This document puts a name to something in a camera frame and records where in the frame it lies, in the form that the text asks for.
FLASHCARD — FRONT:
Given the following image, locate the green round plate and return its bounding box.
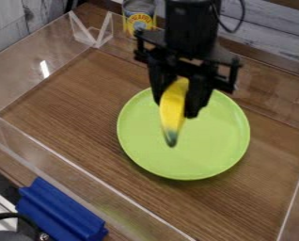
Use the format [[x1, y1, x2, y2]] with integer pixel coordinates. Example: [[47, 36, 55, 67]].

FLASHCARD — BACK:
[[118, 88, 250, 181]]

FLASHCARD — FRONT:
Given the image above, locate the yellow toy banana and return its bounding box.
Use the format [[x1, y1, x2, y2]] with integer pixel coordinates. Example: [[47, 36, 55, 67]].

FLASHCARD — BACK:
[[161, 77, 189, 148]]

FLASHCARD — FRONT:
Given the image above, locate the yellow labelled tin can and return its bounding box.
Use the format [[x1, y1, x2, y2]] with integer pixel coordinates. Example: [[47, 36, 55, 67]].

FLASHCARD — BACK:
[[122, 0, 157, 38]]

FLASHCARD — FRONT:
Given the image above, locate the clear acrylic enclosure wall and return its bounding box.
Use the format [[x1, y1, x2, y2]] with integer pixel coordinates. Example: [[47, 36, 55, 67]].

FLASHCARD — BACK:
[[0, 6, 299, 241]]

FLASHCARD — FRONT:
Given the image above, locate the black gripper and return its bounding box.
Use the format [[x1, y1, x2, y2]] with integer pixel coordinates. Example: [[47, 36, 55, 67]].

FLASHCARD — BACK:
[[135, 30, 243, 119]]

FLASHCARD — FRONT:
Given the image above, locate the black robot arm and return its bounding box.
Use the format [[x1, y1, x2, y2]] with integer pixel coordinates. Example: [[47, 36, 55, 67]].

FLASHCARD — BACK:
[[135, 0, 243, 119]]

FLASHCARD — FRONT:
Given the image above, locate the black cable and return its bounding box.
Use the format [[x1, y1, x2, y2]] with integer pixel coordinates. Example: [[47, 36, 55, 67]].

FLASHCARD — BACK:
[[0, 212, 36, 241]]

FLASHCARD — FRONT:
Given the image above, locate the blue plastic clamp block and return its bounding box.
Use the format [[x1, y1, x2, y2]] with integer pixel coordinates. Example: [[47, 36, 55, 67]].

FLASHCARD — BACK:
[[16, 178, 109, 241]]

